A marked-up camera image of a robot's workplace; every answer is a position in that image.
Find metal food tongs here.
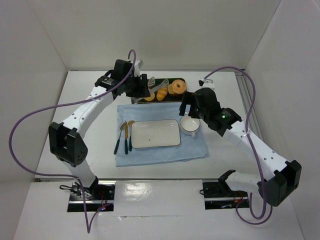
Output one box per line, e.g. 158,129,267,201
132,77,169,104

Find golden bread roll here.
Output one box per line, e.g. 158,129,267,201
156,87,168,102

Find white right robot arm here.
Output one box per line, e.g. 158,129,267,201
179,87,302,207

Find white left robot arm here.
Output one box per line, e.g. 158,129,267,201
48,59,150,193

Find toast bread slice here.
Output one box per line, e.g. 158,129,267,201
143,92,156,102

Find white ceramic cup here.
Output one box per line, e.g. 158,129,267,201
179,114,201,138

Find dark green rectangular tray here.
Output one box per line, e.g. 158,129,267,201
137,77,186,104

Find round brown bun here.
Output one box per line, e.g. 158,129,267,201
167,84,177,96

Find light blue cloth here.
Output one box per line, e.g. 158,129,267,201
115,102,209,167

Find white rectangular plate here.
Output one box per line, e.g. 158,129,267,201
131,119,181,149

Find glazed ring donut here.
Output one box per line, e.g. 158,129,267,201
172,79,187,95

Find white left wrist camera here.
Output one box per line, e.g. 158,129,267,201
128,59,144,77

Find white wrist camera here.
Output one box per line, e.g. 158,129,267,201
128,59,144,77
198,78,216,91

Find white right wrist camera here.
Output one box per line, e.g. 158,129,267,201
198,78,216,91

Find gold spoon green handle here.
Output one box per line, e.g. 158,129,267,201
128,120,135,152

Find gold knife green handle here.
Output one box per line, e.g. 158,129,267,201
124,122,129,155

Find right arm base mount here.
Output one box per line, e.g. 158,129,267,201
199,181,249,210

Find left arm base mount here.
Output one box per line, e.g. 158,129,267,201
59,181,116,213

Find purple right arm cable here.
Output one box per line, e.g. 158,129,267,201
204,65,274,225

